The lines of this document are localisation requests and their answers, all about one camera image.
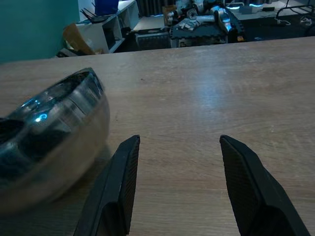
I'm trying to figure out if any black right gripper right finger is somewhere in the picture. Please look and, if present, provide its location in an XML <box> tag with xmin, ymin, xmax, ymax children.
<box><xmin>219</xmin><ymin>134</ymin><xmax>311</xmax><ymax>236</ymax></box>

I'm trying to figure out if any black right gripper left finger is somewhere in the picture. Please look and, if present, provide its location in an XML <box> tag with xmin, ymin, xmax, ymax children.
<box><xmin>73</xmin><ymin>134</ymin><xmax>141</xmax><ymax>236</ymax></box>

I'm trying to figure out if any shiny steel bowl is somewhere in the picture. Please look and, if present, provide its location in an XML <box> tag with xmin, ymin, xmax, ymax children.
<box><xmin>0</xmin><ymin>67</ymin><xmax>111</xmax><ymax>214</ymax></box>

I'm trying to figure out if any brown cardboard box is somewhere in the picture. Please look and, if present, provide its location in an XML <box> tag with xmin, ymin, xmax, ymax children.
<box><xmin>63</xmin><ymin>23</ymin><xmax>104</xmax><ymax>56</ymax></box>

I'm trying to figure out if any dark equipment case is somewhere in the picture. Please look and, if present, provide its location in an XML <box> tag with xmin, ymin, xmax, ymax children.
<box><xmin>134</xmin><ymin>29</ymin><xmax>171</xmax><ymax>51</ymax></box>

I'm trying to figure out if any white shelf unit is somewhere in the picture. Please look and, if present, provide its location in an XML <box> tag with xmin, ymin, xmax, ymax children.
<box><xmin>75</xmin><ymin>0</ymin><xmax>137</xmax><ymax>54</ymax></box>

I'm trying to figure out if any black foam floor mat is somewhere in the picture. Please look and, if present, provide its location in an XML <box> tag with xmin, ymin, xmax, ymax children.
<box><xmin>170</xmin><ymin>11</ymin><xmax>247</xmax><ymax>47</ymax></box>

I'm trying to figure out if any black wifi router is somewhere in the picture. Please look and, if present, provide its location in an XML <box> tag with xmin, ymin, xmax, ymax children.
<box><xmin>80</xmin><ymin>2</ymin><xmax>112</xmax><ymax>25</ymax></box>

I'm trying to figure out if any white robot lying down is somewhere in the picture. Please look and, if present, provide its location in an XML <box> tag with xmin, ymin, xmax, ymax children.
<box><xmin>167</xmin><ymin>0</ymin><xmax>238</xmax><ymax>34</ymax></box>

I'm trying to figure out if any blue storage bin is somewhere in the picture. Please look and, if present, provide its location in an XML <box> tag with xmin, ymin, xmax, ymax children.
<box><xmin>94</xmin><ymin>0</ymin><xmax>119</xmax><ymax>15</ymax></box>

